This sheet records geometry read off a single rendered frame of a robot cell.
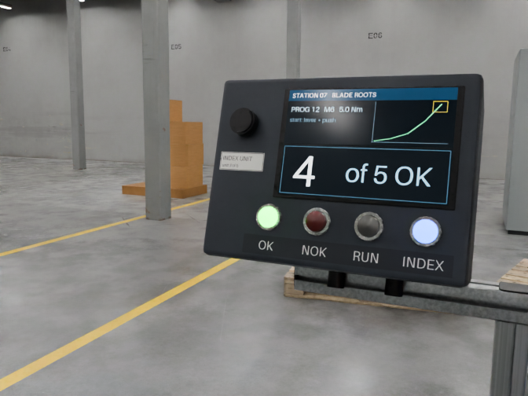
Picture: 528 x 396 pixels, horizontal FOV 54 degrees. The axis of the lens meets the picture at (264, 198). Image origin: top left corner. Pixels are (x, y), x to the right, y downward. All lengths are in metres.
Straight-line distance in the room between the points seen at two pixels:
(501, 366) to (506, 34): 12.70
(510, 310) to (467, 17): 12.77
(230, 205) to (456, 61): 12.64
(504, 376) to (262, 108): 0.35
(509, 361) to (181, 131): 8.07
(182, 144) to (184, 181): 0.60
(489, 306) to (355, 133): 0.21
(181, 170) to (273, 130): 8.02
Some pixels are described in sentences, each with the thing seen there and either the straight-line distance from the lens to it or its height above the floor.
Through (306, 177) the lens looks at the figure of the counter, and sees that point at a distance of 0.50.
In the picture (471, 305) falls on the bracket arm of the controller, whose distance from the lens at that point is 0.55.
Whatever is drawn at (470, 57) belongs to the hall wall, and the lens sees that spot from 13.11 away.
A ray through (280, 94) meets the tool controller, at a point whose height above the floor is 1.24.
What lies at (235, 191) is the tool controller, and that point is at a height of 1.14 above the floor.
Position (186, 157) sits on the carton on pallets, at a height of 0.65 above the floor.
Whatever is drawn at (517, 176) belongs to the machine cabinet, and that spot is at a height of 0.66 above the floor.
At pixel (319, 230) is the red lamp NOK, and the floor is 1.11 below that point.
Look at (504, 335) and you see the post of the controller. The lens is 0.56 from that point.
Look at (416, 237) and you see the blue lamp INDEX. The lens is 0.47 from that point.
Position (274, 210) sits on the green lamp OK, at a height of 1.12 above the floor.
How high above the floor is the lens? 1.21
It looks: 8 degrees down
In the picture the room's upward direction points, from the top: 1 degrees clockwise
